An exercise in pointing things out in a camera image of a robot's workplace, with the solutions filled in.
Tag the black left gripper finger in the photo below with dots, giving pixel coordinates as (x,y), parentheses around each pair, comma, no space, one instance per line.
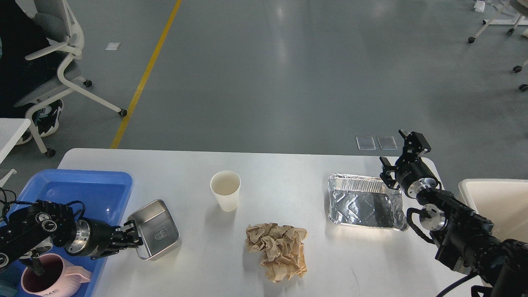
(129,230)
(118,244)

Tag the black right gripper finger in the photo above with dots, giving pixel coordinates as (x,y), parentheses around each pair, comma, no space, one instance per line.
(386,174)
(415,146)

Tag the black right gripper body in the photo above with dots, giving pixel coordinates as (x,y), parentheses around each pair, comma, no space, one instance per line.
(415,177)

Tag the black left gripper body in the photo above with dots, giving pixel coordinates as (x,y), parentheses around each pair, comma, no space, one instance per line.
(95,239)

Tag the square steel container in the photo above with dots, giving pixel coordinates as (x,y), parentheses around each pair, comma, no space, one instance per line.
(157,229)

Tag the pink mug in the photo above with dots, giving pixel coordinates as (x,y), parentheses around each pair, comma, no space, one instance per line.
(61,278)

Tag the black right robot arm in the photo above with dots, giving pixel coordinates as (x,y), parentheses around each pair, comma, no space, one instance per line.
(463,237)

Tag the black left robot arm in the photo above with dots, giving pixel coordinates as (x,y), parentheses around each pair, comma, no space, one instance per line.
(32,228)

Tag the clear floor plate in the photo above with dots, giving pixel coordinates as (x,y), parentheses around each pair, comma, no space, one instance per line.
(387,143)
(366,143)

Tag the blue plastic tray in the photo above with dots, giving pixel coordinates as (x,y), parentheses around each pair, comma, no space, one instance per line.
(104,194)

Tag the aluminium foil tray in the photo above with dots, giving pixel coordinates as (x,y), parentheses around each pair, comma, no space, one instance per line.
(364,201)

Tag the white plastic bin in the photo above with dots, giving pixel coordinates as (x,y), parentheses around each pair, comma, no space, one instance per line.
(503,201)

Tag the white paper cup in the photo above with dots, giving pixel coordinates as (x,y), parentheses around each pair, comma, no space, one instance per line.
(225,186)

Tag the crumpled brown paper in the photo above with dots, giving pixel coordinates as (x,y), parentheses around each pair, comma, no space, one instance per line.
(282,249)

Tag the seated person in black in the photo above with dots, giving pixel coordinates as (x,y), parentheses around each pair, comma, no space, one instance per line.
(21,36)

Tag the white office chair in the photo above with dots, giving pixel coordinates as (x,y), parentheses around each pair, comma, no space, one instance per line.
(65,37)

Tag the white rolling frame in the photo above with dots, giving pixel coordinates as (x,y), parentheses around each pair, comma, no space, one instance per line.
(521,14)

